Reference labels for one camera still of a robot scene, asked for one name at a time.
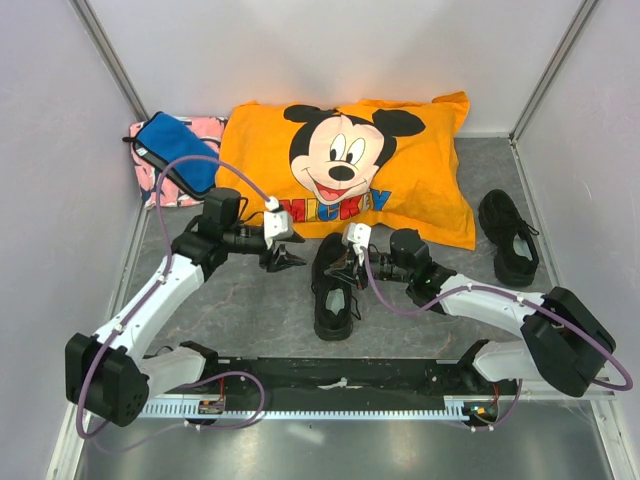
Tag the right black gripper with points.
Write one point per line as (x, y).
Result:
(359, 272)

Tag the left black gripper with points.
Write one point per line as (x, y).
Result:
(280, 261)

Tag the black shoe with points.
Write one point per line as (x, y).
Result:
(516, 259)
(333, 298)

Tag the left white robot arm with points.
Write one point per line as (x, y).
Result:
(108, 373)

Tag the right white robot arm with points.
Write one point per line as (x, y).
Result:
(556, 338)

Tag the orange Mickey Mouse pillow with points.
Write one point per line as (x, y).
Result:
(372, 162)

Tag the pink patterned cloth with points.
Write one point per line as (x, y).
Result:
(150, 190)

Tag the blue cloth pouch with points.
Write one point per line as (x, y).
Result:
(175, 150)

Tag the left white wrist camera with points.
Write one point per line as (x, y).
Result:
(277, 222)

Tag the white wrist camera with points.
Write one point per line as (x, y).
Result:
(357, 237)
(277, 222)

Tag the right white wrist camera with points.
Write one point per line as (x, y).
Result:
(357, 237)

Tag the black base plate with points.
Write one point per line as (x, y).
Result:
(341, 385)

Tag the slotted grey cable duct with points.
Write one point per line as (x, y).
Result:
(183, 407)

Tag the aluminium rail at right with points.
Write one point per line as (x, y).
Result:
(542, 391)

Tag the left aluminium frame post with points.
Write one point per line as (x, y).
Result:
(99, 37)

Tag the aluminium frame post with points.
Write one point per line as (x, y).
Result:
(577, 25)
(99, 37)

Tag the right aluminium frame post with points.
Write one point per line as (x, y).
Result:
(577, 25)

